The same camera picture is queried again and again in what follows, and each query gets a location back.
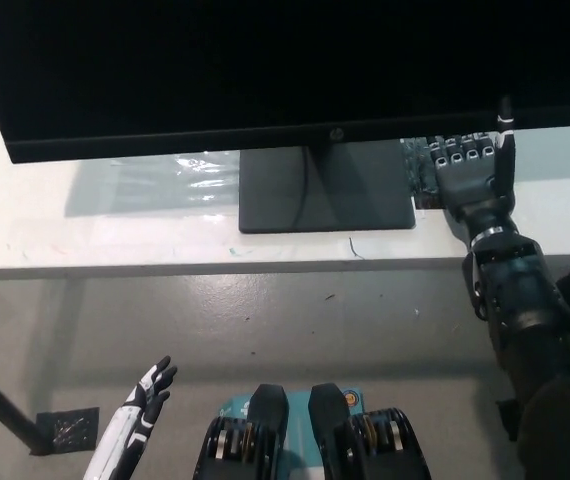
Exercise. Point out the black teal robot torso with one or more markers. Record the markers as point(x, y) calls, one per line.
point(325, 440)

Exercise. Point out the black metal desk leg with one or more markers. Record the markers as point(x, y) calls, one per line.
point(0, 405)

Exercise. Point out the black HP computer monitor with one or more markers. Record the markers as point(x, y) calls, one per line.
point(265, 60)

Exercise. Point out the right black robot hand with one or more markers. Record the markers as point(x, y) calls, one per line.
point(470, 190)

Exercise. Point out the clear crinkled plastic film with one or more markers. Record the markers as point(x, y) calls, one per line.
point(205, 172)

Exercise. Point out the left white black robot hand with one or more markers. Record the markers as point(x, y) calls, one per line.
point(125, 435)

